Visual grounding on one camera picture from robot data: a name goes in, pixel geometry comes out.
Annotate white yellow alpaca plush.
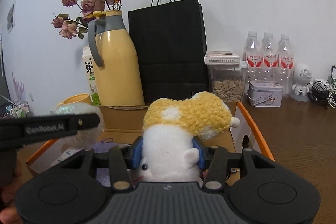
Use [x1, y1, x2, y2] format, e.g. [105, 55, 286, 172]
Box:
[129, 92, 240, 185]

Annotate iridescent plastic bag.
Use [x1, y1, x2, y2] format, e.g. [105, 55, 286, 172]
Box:
[57, 103, 105, 149]

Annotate person's left hand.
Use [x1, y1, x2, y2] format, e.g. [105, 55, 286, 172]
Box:
[1, 160, 22, 224]

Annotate orange cardboard box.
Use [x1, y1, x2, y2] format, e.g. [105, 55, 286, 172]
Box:
[24, 102, 274, 176]

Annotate yellow thermos jug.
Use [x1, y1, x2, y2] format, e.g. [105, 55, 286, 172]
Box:
[88, 10, 145, 107]

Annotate yellow ceramic mug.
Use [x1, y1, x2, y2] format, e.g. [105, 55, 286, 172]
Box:
[57, 93, 92, 108]

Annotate clear seed container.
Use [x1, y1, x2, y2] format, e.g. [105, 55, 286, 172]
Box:
[208, 61, 248, 103]

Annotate white milk carton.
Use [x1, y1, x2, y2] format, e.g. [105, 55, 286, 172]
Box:
[82, 46, 101, 106]

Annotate grey metal tin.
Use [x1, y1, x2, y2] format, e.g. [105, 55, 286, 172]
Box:
[246, 81, 283, 107]

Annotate white red flat box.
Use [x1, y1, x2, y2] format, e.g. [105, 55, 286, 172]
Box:
[204, 51, 240, 65]

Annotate left water bottle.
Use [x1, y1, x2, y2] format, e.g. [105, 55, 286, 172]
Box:
[243, 31, 263, 81]

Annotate water bottle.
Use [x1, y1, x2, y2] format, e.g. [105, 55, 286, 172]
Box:
[243, 31, 263, 81]
[261, 32, 279, 81]
[278, 34, 294, 97]

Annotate black paper bag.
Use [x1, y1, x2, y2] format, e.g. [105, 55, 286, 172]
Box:
[128, 0, 210, 105]

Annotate middle water bottle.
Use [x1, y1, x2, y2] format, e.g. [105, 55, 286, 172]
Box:
[261, 32, 279, 81]

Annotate right water bottle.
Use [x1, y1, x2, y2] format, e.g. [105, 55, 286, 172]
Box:
[278, 34, 294, 97]

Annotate white robot speaker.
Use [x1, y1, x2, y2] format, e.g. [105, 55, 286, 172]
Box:
[290, 63, 312, 102]

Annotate tangled black white cables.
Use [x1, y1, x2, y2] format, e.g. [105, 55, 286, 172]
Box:
[307, 78, 336, 109]

